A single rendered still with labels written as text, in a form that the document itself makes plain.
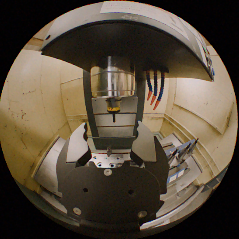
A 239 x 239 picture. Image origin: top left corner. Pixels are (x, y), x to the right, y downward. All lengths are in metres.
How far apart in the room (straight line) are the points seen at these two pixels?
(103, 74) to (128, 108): 0.59
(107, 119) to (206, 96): 1.24
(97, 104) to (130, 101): 0.34
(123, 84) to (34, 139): 1.10
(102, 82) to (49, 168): 1.12
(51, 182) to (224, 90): 2.05
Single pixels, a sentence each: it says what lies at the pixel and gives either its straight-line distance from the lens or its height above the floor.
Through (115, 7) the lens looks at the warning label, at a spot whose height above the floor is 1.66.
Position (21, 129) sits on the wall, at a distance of 1.03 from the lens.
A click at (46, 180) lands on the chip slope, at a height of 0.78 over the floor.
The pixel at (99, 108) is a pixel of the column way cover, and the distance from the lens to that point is 0.74.
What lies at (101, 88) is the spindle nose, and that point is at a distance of 0.20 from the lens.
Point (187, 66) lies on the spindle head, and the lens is 0.24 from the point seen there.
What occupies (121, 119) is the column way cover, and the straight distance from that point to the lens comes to 0.78.
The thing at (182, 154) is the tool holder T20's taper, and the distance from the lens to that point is 0.42.
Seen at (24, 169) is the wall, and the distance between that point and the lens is 1.13.
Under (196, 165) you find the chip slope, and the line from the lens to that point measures 1.18.
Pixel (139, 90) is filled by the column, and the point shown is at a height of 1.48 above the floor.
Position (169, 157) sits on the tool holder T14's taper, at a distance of 0.33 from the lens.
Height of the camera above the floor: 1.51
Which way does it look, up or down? 27 degrees down
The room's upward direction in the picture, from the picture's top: 1 degrees counter-clockwise
